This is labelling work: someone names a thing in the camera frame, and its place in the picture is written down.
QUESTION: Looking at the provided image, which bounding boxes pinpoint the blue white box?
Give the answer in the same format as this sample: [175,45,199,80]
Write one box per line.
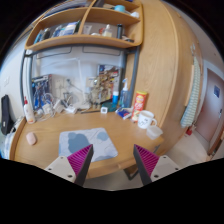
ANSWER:
[116,108,133,120]

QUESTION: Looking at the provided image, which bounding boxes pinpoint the blue packaged item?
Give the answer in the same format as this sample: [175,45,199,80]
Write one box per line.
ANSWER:
[32,74,52,110]

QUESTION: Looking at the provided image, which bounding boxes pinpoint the pink computer mouse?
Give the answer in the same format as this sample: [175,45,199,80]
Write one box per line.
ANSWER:
[26,132,37,145]

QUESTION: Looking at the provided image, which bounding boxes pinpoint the small white cube clock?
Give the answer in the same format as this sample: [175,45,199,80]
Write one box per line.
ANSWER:
[101,107,108,114]

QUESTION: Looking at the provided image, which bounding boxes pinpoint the clear plastic cup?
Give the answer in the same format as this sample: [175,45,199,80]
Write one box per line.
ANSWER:
[146,126,163,140]

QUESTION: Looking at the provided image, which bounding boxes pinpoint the white mug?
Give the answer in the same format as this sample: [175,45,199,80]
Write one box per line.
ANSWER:
[138,110,157,129]

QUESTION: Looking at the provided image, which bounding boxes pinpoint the black bag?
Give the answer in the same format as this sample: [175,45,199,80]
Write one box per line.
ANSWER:
[1,95,14,135]

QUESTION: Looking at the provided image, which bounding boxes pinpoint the blue spray bottle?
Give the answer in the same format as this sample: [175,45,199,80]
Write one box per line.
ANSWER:
[120,78,130,108]

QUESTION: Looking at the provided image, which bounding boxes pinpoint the brown door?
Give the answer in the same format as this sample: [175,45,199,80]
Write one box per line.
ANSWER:
[196,69,224,142]

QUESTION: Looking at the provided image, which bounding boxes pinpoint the green checkered towel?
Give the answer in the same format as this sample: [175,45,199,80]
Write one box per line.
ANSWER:
[180,58,201,128]

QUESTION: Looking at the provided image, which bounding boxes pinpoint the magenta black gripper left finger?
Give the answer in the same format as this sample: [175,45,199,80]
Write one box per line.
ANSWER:
[45,144,94,186]

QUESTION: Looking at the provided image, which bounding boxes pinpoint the black bottle on shelf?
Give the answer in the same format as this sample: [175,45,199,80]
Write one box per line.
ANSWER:
[116,24,123,39]

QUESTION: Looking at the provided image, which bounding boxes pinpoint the wooden wall shelf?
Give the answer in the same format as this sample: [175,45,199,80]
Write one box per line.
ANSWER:
[25,0,143,51]

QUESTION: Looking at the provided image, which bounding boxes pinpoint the colourful poster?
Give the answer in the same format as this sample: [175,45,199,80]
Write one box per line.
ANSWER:
[98,64,120,102]

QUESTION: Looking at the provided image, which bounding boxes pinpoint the red yellow chips can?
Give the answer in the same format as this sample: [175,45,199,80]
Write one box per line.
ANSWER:
[131,91,147,122]

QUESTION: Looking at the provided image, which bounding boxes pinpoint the grey blue mouse pad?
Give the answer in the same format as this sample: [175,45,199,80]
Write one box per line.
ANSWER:
[59,128,118,162]

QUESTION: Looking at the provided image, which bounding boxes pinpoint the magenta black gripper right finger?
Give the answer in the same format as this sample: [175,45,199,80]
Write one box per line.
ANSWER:
[133,145,180,185]

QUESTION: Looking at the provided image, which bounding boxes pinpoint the white lotion bottle red cap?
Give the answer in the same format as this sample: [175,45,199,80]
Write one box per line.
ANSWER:
[24,98,35,124]

